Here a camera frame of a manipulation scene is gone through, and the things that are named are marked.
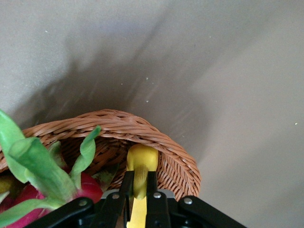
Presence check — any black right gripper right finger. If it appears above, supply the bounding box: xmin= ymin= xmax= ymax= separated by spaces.
xmin=144 ymin=170 xmax=247 ymax=228

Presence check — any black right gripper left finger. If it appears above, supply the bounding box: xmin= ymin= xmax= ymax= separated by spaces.
xmin=25 ymin=170 xmax=135 ymax=228

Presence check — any yellow banana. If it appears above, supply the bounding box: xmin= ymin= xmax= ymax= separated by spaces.
xmin=125 ymin=143 xmax=159 ymax=228

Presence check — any pink dragon fruit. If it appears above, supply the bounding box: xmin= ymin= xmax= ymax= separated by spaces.
xmin=0 ymin=109 xmax=119 ymax=228

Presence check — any brown wicker basket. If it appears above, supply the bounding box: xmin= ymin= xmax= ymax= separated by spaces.
xmin=0 ymin=108 xmax=202 ymax=202

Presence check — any olive kiwi fruit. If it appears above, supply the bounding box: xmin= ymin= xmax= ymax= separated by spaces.
xmin=0 ymin=175 xmax=17 ymax=199

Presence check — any brown table mat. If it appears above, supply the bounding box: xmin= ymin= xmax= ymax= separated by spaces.
xmin=0 ymin=0 xmax=304 ymax=228

